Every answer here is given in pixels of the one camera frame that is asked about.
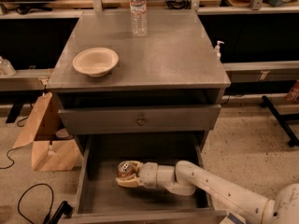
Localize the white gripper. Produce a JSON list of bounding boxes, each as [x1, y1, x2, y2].
[[116, 161, 158, 188]]

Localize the orange soda can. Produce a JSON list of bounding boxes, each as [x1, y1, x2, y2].
[[117, 161, 134, 178]]

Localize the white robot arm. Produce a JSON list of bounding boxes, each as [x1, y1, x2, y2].
[[116, 161, 299, 224]]

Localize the open grey drawer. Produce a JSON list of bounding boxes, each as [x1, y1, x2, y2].
[[59, 133, 226, 224]]

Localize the closed upper grey drawer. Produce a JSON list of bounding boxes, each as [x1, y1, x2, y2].
[[58, 105, 221, 134]]

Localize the grey drawer cabinet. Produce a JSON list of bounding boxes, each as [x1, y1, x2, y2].
[[46, 9, 232, 151]]

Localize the brown cardboard box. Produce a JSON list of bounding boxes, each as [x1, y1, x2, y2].
[[13, 92, 81, 172]]

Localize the white paper bowl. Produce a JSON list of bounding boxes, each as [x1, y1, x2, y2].
[[72, 48, 119, 77]]

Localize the white pump dispenser bottle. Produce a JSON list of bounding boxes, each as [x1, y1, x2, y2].
[[215, 40, 224, 61]]

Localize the black metal stand leg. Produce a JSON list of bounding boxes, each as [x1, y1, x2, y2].
[[261, 95, 299, 147]]

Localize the clear plastic water bottle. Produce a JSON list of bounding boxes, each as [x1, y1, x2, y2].
[[130, 0, 147, 37]]

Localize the black floor cable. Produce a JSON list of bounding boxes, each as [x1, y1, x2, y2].
[[17, 183, 55, 224]]

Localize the black cable bundle on desk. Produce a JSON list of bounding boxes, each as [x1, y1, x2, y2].
[[164, 0, 192, 10]]

